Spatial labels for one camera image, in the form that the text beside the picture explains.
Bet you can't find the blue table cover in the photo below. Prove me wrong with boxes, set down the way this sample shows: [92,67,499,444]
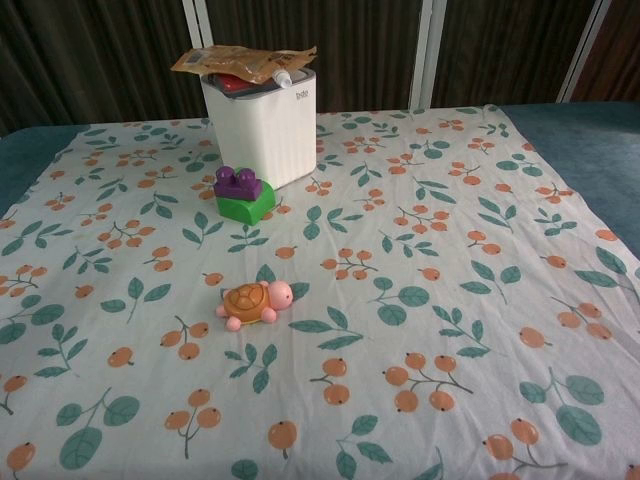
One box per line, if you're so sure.
[0,102,640,256]

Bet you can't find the pink orange turtle toy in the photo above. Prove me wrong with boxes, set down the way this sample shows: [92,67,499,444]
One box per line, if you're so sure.
[215,280,295,333]

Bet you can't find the white ribbed plastic bin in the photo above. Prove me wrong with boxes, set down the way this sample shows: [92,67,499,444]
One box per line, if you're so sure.
[200,68,318,191]

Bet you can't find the floral print tablecloth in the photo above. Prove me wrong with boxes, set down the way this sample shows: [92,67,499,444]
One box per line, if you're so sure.
[0,103,640,480]

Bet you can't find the purple green toy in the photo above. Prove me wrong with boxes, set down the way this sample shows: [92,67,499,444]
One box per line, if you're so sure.
[215,179,278,227]

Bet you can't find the red packet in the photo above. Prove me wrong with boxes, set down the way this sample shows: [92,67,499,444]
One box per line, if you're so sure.
[215,75,256,97]

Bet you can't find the brown spouted snack pouch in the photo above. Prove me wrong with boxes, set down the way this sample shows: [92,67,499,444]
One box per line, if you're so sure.
[170,44,318,90]

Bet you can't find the white partition frame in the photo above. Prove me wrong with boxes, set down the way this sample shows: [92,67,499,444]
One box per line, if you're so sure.
[182,0,620,112]

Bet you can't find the purple toy building block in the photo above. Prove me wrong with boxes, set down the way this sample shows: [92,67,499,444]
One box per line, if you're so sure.
[213,165,263,203]

